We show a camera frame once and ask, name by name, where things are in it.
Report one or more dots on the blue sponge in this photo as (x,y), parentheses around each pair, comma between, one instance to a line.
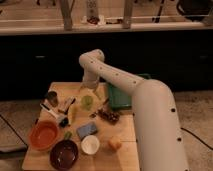
(87,129)

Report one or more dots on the green plastic tray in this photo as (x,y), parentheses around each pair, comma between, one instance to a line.
(118,98)

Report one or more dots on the small green pepper toy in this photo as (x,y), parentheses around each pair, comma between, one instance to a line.
(67,135)

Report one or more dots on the orange bowl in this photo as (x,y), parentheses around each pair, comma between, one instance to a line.
(43,135)

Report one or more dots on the brown chocolate bar piece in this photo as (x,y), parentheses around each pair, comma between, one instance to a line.
(110,117)

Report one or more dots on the dark brown bowl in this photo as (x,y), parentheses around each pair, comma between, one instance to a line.
(63,155)

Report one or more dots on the small white bowl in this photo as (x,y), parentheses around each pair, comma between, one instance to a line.
(90,145)

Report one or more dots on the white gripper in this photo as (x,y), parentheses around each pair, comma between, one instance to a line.
(91,81)

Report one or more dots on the white handled brush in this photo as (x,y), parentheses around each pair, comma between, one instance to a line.
(59,117)

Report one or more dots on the yellow banana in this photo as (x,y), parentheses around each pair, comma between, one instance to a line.
(71,114)

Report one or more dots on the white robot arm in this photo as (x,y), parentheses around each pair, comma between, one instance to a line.
(160,144)

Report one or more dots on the silver metal can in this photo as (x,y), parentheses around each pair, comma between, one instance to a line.
(52,98)

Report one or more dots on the black handled spatula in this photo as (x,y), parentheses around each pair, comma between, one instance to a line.
(64,106)

